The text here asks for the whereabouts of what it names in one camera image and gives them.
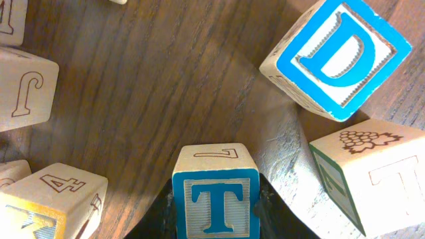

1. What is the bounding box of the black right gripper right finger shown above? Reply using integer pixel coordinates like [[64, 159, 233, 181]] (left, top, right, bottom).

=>
[[254, 173, 319, 239]]

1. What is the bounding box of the blue 2 block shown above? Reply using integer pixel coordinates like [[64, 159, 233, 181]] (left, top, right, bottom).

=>
[[1, 47, 59, 131]]

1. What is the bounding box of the blue L block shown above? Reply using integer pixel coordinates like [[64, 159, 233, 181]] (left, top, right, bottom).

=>
[[1, 0, 28, 46]]

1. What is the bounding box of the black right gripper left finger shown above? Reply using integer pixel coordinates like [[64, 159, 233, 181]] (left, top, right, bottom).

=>
[[124, 179, 176, 239]]

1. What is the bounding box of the blue T block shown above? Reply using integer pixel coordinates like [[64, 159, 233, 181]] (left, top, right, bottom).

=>
[[172, 143, 260, 239]]

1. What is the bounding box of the plain white block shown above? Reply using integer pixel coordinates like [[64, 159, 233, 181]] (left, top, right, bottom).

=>
[[309, 119, 424, 236]]

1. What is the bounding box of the green Z block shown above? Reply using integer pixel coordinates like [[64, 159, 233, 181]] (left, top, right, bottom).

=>
[[0, 159, 32, 190]]

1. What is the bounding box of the blue D block lower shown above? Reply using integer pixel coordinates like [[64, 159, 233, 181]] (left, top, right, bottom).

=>
[[260, 0, 412, 121]]

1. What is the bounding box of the yellow block under Z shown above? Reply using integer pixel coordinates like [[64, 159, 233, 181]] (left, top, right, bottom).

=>
[[1, 163, 108, 238]]

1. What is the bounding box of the red I block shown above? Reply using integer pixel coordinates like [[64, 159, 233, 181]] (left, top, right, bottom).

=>
[[109, 0, 128, 5]]

